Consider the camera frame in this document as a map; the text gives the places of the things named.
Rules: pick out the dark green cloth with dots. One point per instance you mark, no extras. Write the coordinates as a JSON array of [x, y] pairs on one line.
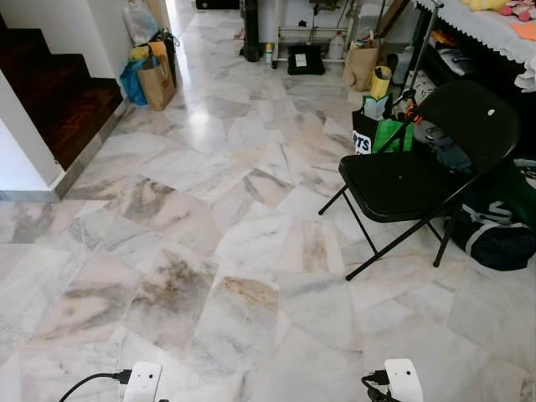
[[521, 197]]

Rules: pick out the black folding chair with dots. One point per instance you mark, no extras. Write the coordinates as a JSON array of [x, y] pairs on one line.
[[389, 180]]

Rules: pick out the green and black tote bag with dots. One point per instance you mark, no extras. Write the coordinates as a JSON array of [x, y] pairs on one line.
[[392, 136]]

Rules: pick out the orange cloth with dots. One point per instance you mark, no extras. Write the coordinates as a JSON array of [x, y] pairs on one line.
[[524, 31]]

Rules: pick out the table with white cloth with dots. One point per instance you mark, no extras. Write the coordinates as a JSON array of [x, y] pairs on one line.
[[486, 29]]

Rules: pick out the grey metal pole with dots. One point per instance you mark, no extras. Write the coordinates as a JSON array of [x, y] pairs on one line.
[[425, 46]]

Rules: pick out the pink plush toy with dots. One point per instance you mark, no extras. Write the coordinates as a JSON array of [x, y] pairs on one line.
[[519, 10]]

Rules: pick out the yellow roll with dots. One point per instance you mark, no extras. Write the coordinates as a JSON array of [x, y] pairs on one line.
[[380, 82]]

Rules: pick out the yellow plush toy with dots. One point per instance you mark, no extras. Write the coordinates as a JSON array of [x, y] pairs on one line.
[[484, 4]]

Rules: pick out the brown paper bag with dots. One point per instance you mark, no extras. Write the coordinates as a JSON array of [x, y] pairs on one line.
[[360, 69], [157, 84]]

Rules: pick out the clear plastic bottle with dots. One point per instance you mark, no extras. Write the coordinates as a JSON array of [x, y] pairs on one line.
[[337, 48]]

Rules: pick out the black bag with white label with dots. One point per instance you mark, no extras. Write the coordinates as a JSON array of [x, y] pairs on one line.
[[306, 61]]

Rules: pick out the metal shelf rack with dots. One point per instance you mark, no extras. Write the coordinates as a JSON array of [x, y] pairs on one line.
[[306, 32]]

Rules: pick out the small slim bottle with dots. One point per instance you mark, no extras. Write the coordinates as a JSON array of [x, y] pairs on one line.
[[269, 55]]

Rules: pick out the black upright stand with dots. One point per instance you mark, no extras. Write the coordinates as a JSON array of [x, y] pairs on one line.
[[251, 33]]

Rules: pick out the blue plastic bag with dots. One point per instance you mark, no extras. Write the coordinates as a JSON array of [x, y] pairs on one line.
[[131, 84]]

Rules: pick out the white plastic bag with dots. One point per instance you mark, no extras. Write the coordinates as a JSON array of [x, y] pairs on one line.
[[140, 23]]

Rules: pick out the dark wooden stairs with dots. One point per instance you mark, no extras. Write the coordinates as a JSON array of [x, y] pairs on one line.
[[63, 100]]

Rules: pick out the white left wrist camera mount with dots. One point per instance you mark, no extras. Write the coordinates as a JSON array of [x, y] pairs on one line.
[[142, 383]]

